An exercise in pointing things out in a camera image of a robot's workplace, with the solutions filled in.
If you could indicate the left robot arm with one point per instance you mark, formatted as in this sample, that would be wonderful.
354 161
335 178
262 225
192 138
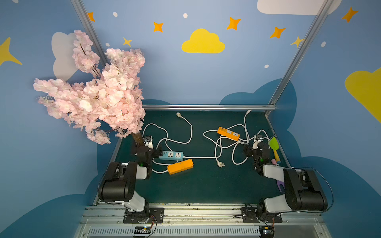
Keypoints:
118 185

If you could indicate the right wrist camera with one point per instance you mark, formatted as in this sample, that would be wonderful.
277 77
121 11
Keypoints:
257 139

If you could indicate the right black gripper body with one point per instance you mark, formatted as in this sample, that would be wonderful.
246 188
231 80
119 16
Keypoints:
263 147

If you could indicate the controller board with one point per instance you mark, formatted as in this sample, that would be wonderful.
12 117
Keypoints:
266 232
142 232

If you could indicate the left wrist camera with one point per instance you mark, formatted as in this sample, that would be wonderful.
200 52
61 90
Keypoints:
148 141

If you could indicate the right controller board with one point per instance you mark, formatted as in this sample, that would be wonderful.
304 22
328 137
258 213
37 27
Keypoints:
266 232

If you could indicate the pink cherry blossom tree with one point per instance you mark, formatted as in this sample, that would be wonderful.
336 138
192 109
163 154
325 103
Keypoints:
113 95

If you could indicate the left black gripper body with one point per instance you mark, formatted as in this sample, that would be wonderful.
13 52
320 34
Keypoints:
139 148

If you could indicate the left controller board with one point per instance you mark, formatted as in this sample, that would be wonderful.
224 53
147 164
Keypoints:
142 232

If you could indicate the orange power strip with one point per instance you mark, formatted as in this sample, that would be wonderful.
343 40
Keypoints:
180 166
228 133

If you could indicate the teal power strip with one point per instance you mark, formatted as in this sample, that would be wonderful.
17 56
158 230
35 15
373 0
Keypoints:
172 156

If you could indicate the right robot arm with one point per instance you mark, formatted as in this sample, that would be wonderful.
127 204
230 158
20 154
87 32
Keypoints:
301 192

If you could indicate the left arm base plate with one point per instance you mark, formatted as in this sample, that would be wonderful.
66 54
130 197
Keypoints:
149 215

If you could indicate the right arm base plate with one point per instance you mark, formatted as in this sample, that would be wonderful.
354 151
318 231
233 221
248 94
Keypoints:
250 215

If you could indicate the aluminium front rail frame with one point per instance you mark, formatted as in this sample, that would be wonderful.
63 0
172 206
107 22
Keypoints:
197 221

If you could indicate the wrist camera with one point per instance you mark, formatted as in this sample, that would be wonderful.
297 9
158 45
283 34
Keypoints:
257 139
148 141

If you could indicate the green toy shovel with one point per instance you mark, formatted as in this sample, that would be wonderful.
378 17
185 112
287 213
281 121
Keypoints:
273 144

